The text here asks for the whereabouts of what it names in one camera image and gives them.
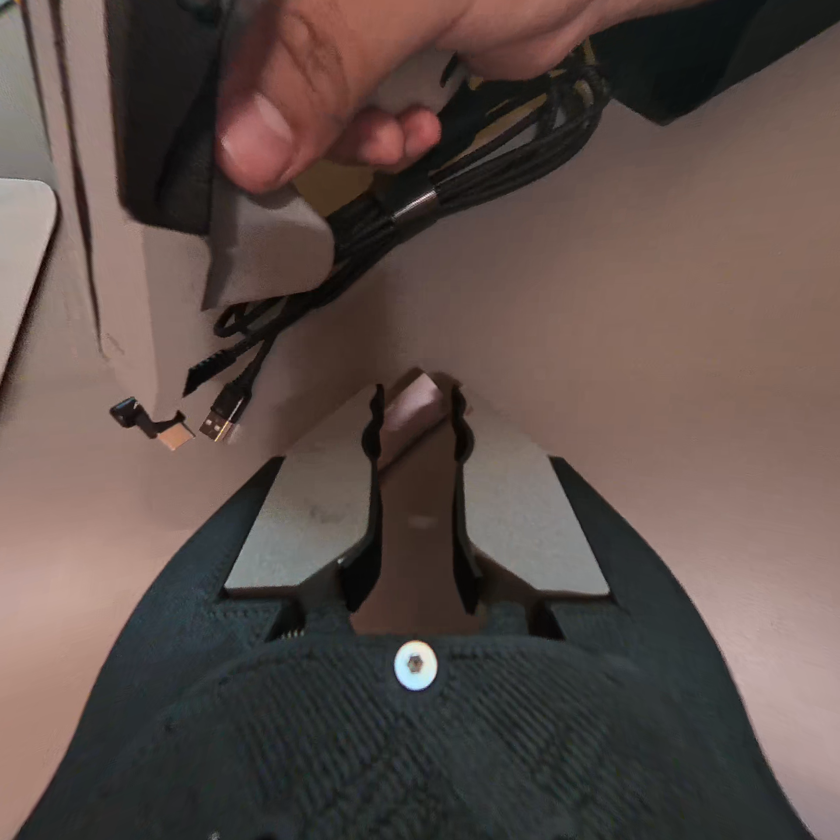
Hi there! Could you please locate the black cable with strap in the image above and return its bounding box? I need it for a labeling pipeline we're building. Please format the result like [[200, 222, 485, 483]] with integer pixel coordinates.
[[108, 36, 614, 455]]

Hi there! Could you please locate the person's right forearm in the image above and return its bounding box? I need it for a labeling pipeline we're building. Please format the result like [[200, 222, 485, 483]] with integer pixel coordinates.
[[591, 0, 840, 126]]

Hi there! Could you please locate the grey USB hub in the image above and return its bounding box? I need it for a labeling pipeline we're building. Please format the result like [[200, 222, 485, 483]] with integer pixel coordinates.
[[377, 371, 450, 473]]

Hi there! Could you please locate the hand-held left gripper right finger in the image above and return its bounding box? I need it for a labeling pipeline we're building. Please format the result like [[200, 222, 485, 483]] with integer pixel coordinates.
[[451, 386, 611, 616]]

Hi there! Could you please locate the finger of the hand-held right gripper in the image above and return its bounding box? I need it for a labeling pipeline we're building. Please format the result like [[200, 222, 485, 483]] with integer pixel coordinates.
[[61, 0, 219, 419], [28, 0, 101, 357]]

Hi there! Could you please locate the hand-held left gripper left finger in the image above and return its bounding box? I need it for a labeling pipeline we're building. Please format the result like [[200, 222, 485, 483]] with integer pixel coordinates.
[[224, 384, 386, 613]]

